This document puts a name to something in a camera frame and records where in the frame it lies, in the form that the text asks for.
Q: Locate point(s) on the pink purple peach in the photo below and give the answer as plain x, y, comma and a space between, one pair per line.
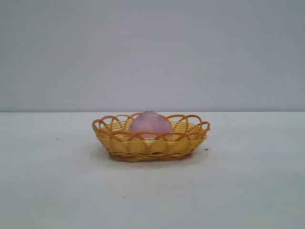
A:
150, 124

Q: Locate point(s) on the yellow woven plastic basket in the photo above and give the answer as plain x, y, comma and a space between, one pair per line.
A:
133, 146

